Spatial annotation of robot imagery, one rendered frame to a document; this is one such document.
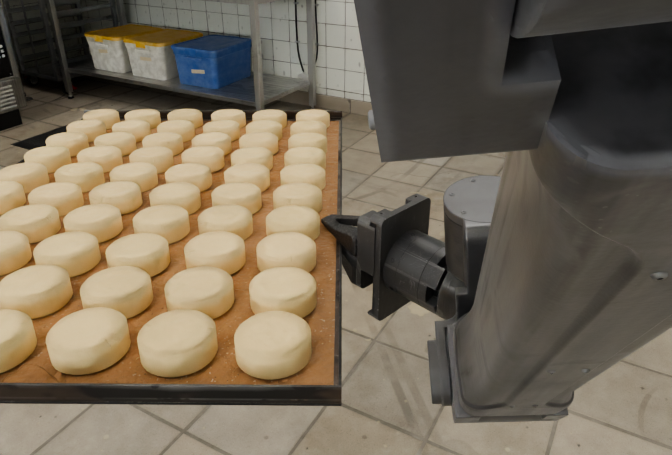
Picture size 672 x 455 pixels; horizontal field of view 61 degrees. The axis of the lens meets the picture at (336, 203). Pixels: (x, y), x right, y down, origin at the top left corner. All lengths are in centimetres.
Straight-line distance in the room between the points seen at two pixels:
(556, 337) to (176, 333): 27
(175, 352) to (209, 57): 356
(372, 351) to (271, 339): 158
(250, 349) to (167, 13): 466
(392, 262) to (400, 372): 142
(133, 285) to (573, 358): 33
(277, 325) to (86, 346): 12
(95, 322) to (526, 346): 30
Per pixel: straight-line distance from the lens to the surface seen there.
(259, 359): 37
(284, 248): 47
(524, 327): 18
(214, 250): 48
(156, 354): 38
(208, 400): 37
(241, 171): 64
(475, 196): 41
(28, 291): 47
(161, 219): 54
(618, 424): 191
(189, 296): 43
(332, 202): 60
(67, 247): 52
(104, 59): 464
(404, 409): 178
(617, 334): 17
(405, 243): 48
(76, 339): 41
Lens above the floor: 129
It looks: 27 degrees down
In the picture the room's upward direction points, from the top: straight up
